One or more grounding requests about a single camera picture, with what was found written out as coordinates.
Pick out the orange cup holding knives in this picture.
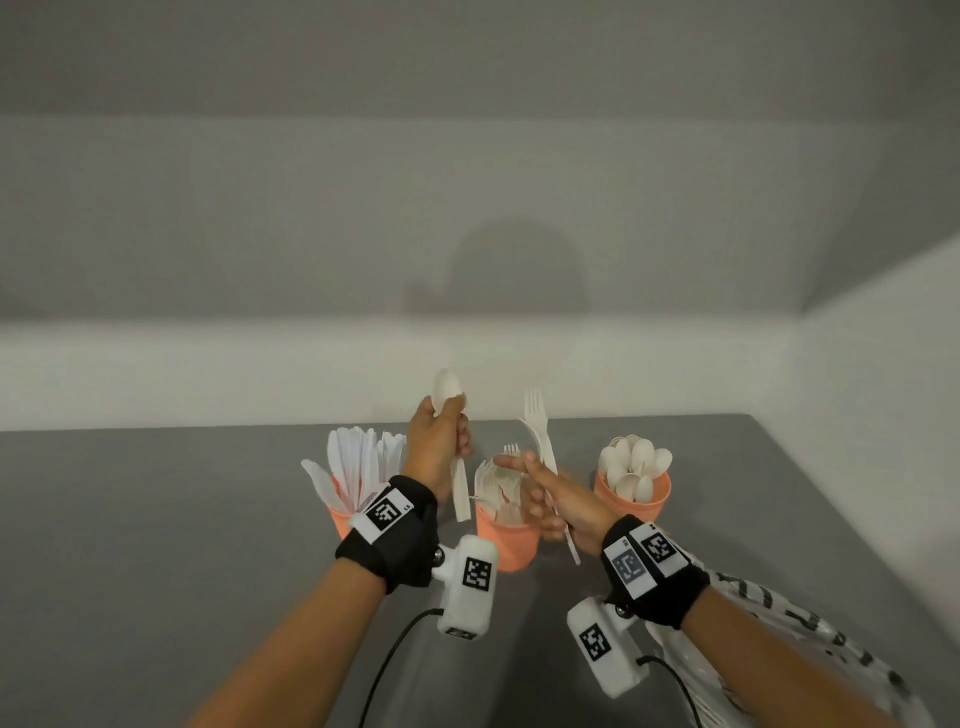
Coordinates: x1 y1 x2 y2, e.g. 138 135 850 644
327 480 363 543

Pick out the orange cup holding forks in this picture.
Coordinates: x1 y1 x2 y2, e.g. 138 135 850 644
474 480 543 574

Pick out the person's left forearm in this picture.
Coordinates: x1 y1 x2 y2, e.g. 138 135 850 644
187 558 388 728

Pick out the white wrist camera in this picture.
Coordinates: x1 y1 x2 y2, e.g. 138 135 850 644
565 595 651 701
430 533 500 642

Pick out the black right wristband with markers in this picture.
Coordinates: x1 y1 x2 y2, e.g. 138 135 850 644
599 513 711 632

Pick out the black camera cable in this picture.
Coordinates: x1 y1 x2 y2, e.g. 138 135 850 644
357 606 446 728
636 654 705 728

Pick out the black left camera cable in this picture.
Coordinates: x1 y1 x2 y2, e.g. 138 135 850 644
357 606 446 728

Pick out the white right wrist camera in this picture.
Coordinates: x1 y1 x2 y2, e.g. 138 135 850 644
565 595 651 701

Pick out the black right camera cable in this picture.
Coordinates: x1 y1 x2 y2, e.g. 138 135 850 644
636 654 705 728

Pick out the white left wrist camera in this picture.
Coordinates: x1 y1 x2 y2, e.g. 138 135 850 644
430 533 500 642

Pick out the black left wristband with markers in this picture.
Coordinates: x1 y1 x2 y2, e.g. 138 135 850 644
334 474 441 597

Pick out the person's right forearm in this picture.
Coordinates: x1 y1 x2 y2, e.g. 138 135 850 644
678 586 905 728

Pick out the bunch of white plastic knives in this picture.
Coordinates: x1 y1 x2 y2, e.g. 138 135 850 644
300 425 411 517

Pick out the person's right hand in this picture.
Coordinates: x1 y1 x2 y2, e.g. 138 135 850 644
493 450 624 561

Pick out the bunch of white plastic spoons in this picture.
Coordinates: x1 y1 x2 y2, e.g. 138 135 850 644
597 436 675 504

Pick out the person's left hand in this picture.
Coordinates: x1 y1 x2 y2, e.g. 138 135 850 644
402 394 476 506

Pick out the white plastic spoon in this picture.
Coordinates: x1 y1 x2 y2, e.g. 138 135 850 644
432 368 473 525

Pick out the orange cup holding spoons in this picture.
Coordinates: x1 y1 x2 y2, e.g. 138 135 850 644
593 468 673 527

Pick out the bunch of white plastic forks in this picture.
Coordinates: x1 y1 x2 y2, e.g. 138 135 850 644
473 443 528 528

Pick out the white plastic fork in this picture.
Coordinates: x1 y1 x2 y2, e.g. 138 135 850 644
519 387 584 567

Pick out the clear plastic bag black print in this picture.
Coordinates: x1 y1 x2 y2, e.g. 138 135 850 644
643 549 940 728

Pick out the black wristband with markers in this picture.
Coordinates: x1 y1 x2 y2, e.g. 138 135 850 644
599 513 711 632
334 474 441 597

